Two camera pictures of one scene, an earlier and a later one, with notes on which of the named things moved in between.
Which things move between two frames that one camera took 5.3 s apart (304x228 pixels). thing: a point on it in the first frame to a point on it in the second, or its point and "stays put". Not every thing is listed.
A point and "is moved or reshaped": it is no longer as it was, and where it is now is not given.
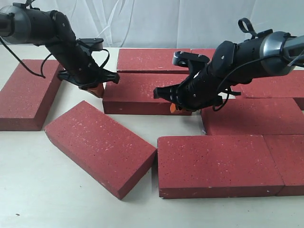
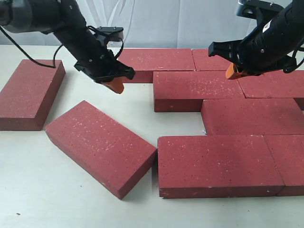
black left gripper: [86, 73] to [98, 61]
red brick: [26, 98] stays put
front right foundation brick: [287, 151] stays put
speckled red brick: [134, 94] is moved or reshaped
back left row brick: [148, 59] stays put
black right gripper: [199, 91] to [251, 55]
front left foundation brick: [214, 166] stays put
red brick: [113, 155] stays put
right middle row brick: [289, 85] stays put
